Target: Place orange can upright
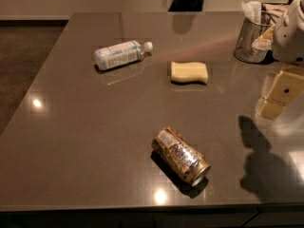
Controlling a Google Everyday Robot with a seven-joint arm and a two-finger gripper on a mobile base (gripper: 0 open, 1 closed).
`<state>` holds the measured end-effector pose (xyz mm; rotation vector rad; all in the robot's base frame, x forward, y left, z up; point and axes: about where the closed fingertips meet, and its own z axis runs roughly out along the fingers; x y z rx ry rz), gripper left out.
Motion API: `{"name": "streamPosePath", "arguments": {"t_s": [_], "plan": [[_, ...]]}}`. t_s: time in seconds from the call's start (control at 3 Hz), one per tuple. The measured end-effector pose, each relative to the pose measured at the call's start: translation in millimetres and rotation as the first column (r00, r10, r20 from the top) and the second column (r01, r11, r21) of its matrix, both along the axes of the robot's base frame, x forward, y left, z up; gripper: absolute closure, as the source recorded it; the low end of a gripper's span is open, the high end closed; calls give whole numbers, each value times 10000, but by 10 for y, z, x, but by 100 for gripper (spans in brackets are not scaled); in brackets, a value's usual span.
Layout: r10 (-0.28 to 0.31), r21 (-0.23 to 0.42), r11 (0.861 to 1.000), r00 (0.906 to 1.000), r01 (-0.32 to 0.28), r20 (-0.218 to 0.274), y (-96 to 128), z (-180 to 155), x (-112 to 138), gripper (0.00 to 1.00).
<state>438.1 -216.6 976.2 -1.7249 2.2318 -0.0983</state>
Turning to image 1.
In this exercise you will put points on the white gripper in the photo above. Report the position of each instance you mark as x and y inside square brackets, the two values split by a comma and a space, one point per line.
[290, 38]

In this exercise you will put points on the orange soda can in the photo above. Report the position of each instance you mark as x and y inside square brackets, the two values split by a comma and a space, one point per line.
[186, 161]

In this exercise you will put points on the metal mesh cup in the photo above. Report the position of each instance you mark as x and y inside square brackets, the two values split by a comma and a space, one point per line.
[250, 31]

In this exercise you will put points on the white crumpled napkin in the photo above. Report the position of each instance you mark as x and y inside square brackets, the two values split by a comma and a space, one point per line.
[252, 11]

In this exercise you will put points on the yellow sponge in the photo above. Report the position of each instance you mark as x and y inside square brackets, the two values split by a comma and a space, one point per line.
[189, 72]

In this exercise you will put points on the clear plastic water bottle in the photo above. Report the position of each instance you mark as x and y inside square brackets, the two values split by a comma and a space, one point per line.
[122, 54]

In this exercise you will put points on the wire basket with snacks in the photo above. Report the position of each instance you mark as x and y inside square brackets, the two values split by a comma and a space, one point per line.
[272, 12]

